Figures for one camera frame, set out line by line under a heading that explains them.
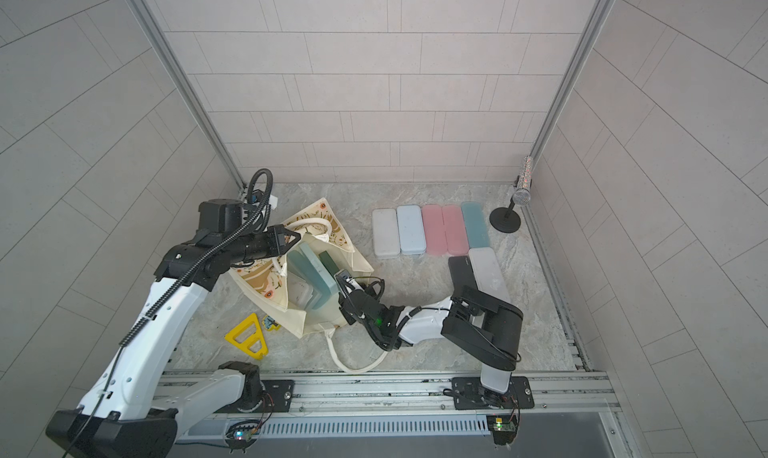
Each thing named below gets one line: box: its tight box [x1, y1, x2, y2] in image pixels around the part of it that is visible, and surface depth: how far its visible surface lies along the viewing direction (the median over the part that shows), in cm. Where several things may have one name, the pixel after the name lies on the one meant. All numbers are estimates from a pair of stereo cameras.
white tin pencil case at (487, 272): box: [468, 247, 511, 303], surface depth 93 cm
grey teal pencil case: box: [288, 242, 339, 310], surface depth 86 cm
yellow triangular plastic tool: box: [224, 313, 268, 360], surface depth 81 cm
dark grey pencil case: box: [448, 256, 478, 296], surface depth 93 cm
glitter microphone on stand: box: [489, 156, 533, 234], surface depth 106 cm
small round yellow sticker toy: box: [262, 315, 282, 331], surface depth 82 cm
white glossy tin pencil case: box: [372, 208, 401, 259], surface depth 101 cm
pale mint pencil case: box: [396, 205, 426, 255], surface depth 103 cm
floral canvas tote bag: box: [230, 197, 374, 339], surface depth 75 cm
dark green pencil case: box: [318, 250, 340, 277], surface depth 90 cm
